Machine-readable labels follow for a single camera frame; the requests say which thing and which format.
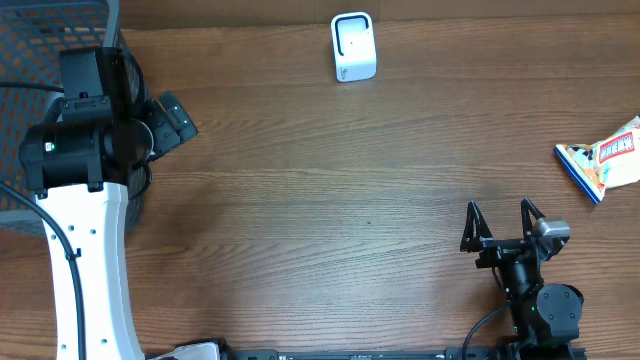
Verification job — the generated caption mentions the white barcode scanner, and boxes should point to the white barcode scanner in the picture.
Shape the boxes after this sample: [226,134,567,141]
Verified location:
[330,11,377,83]

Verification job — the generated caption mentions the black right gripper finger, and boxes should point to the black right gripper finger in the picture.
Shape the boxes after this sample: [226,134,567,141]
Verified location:
[460,201,494,250]
[520,197,544,238]

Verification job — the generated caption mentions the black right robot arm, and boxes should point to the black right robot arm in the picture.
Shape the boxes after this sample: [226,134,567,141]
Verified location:
[460,198,586,359]

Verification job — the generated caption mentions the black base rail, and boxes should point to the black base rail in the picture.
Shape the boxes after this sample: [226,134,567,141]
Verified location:
[147,338,589,360]

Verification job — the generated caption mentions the grey plastic basket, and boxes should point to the grey plastic basket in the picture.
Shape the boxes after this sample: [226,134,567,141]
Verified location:
[0,0,149,239]

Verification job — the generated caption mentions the yellow snack bag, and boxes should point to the yellow snack bag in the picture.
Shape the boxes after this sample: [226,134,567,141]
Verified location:
[553,115,639,205]

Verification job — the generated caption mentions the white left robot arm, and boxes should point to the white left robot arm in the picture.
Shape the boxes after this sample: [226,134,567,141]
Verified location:
[19,47,198,359]

